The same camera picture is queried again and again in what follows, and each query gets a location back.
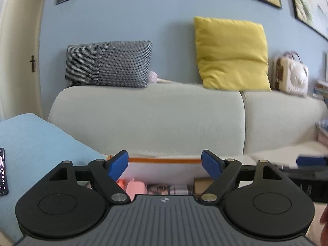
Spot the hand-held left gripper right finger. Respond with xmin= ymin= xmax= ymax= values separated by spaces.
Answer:
xmin=200 ymin=149 xmax=289 ymax=204

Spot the person's right hand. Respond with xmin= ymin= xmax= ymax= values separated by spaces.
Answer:
xmin=320 ymin=205 xmax=328 ymax=246

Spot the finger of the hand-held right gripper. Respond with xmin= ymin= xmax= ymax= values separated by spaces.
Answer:
xmin=273 ymin=163 xmax=328 ymax=182
xmin=296 ymin=154 xmax=328 ymax=167

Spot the orange cardboard box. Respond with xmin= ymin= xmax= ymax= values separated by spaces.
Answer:
xmin=106 ymin=155 xmax=215 ymax=202

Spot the stack of books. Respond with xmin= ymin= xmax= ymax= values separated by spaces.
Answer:
xmin=314 ymin=79 xmax=328 ymax=101

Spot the small brown cardboard box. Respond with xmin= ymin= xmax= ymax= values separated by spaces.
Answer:
xmin=193 ymin=178 xmax=215 ymax=198

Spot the houndstooth pillow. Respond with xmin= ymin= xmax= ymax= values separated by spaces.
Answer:
xmin=65 ymin=40 xmax=153 ymax=89

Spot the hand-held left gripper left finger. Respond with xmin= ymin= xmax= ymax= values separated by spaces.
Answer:
xmin=42 ymin=150 xmax=130 ymax=204

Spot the pink plastic cup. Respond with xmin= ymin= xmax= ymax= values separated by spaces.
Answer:
xmin=125 ymin=178 xmax=147 ymax=202

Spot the dark printed card box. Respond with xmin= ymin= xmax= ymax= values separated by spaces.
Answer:
xmin=147 ymin=184 xmax=170 ymax=196

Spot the yellow pillow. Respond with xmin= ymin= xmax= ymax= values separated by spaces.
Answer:
xmin=194 ymin=16 xmax=272 ymax=92

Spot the white door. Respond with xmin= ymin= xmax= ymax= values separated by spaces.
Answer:
xmin=0 ymin=0 xmax=46 ymax=122

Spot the beige fabric sofa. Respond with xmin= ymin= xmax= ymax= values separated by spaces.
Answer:
xmin=47 ymin=83 xmax=328 ymax=170

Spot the pink plush toy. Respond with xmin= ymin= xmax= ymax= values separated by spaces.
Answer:
xmin=147 ymin=71 xmax=180 ymax=84

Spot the cream bear-shaped case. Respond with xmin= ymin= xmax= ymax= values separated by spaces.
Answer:
xmin=272 ymin=52 xmax=309 ymax=98

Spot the black smartphone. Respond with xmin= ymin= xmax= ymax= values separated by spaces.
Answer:
xmin=0 ymin=148 xmax=9 ymax=197

